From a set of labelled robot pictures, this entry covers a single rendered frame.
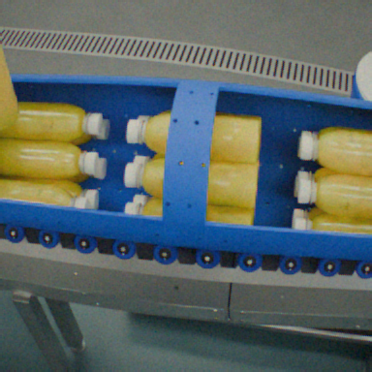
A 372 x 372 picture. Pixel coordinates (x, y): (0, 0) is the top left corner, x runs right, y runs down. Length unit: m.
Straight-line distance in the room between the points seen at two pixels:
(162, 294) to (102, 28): 2.11
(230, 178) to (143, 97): 0.27
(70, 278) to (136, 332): 0.91
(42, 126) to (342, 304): 0.66
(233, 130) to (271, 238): 0.18
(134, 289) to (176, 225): 0.27
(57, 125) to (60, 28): 2.12
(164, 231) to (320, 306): 0.37
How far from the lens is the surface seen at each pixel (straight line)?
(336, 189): 1.10
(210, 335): 2.21
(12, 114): 1.07
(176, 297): 1.31
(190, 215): 1.07
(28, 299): 1.61
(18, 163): 1.24
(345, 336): 2.08
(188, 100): 1.08
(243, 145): 1.08
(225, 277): 1.25
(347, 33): 3.27
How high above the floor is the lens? 2.00
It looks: 53 degrees down
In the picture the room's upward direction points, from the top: 2 degrees counter-clockwise
